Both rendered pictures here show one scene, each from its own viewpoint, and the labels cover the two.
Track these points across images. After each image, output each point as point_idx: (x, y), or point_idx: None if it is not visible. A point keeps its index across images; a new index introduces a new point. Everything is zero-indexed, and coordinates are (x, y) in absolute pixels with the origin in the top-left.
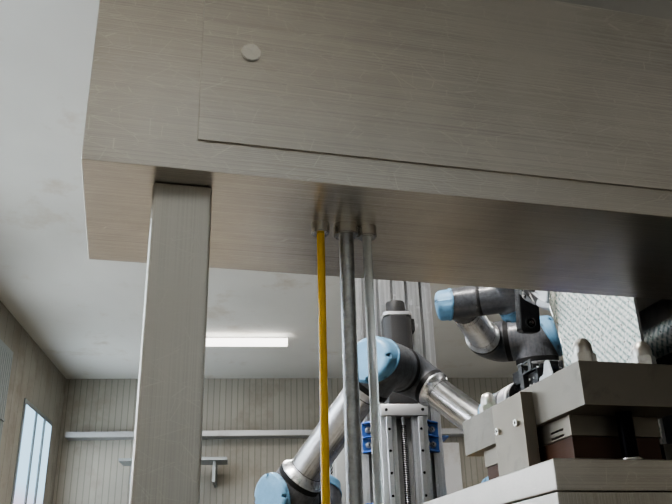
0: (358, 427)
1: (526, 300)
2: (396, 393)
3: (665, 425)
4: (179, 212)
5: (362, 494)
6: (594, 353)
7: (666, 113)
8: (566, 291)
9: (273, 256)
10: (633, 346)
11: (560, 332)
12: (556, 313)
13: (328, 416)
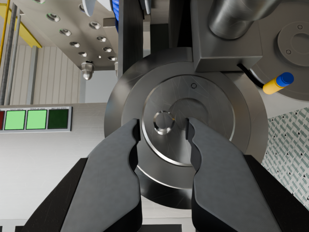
0: (10, 58)
1: (38, 207)
2: None
3: (173, 6)
4: None
5: (12, 42)
6: (92, 72)
7: None
8: (81, 103)
9: None
10: (116, 76)
11: (118, 69)
12: (116, 107)
13: (1, 60)
